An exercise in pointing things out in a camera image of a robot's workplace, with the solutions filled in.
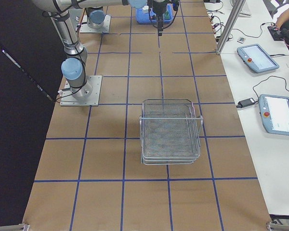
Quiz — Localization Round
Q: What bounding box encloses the blue plastic tray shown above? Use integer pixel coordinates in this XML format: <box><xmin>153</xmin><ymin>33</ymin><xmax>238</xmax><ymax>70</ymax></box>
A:
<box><xmin>135</xmin><ymin>4</ymin><xmax>173</xmax><ymax>25</ymax></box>

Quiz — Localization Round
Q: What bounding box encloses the far teach pendant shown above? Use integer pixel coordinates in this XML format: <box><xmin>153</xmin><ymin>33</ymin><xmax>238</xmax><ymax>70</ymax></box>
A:
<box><xmin>237</xmin><ymin>44</ymin><xmax>279</xmax><ymax>73</ymax></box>

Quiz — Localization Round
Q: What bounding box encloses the black power adapter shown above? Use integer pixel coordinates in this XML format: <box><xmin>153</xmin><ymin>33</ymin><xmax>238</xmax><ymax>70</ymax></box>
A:
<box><xmin>236</xmin><ymin>98</ymin><xmax>256</xmax><ymax>108</ymax></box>

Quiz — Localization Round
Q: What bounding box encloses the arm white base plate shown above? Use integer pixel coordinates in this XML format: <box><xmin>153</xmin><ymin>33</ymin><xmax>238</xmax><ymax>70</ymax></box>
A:
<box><xmin>80</xmin><ymin>15</ymin><xmax>111</xmax><ymax>34</ymax></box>
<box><xmin>59</xmin><ymin>76</ymin><xmax>103</xmax><ymax>106</ymax></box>

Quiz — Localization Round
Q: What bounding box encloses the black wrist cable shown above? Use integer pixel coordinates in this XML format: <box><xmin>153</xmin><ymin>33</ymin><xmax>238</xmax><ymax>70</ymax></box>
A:
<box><xmin>148</xmin><ymin>0</ymin><xmax>180</xmax><ymax>28</ymax></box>

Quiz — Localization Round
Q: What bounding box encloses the teach pendant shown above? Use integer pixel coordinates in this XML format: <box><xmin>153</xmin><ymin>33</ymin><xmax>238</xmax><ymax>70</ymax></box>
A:
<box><xmin>237</xmin><ymin>44</ymin><xmax>279</xmax><ymax>73</ymax></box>
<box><xmin>258</xmin><ymin>94</ymin><xmax>289</xmax><ymax>136</ymax></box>

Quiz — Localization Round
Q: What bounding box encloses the silver wire mesh shelf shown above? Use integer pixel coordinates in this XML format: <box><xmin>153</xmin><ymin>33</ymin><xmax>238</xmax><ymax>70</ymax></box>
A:
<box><xmin>139</xmin><ymin>99</ymin><xmax>203</xmax><ymax>165</ymax></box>

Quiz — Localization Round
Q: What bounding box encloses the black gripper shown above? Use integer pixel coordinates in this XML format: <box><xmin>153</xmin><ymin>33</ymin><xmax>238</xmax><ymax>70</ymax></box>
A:
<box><xmin>152</xmin><ymin>0</ymin><xmax>169</xmax><ymax>36</ymax></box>

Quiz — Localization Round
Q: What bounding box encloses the aluminium frame post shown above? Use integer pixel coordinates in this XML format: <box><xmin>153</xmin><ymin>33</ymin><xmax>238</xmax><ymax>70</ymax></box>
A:
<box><xmin>216</xmin><ymin>0</ymin><xmax>245</xmax><ymax>54</ymax></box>

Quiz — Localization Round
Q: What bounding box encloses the near teach pendant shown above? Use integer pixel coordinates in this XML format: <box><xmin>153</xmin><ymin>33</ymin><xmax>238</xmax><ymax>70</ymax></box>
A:
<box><xmin>258</xmin><ymin>94</ymin><xmax>289</xmax><ymax>136</ymax></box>

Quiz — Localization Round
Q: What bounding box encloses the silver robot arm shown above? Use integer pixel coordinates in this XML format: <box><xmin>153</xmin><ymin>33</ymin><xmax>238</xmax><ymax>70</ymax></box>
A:
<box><xmin>85</xmin><ymin>7</ymin><xmax>105</xmax><ymax>28</ymax></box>
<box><xmin>33</xmin><ymin>0</ymin><xmax>171</xmax><ymax>104</ymax></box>

